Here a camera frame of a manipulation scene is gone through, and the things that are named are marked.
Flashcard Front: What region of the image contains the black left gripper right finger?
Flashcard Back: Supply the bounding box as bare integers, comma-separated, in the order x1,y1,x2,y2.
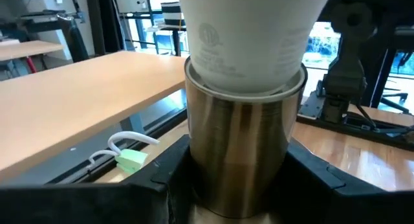
268,138,414,224

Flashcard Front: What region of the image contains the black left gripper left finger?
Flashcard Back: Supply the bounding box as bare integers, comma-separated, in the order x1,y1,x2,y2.
0,135,195,224

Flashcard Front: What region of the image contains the brass lamp base with socket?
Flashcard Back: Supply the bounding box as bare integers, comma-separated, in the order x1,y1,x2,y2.
184,55,308,224

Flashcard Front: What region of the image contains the white lightbulb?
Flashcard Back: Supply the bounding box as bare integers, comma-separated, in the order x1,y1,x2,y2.
176,0,334,96

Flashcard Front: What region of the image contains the beige wooden desk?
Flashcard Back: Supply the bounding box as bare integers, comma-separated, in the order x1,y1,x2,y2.
0,50,188,183

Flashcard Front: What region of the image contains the red bar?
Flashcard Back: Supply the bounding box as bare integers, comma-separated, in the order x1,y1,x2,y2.
25,56,39,74

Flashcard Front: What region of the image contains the black machine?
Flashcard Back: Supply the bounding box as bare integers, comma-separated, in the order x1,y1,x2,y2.
19,10,90,63

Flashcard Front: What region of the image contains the light wooden desk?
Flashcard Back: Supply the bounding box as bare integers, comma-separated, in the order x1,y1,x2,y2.
0,39,65,62

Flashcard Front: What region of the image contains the black pillar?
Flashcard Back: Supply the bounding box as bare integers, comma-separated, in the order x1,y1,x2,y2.
84,0,125,56

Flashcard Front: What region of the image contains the black white striped cylinder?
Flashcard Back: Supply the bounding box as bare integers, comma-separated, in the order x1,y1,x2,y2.
160,1,187,28

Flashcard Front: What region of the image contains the mint green inline switch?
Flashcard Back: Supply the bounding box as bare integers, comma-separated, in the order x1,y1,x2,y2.
114,148,149,175

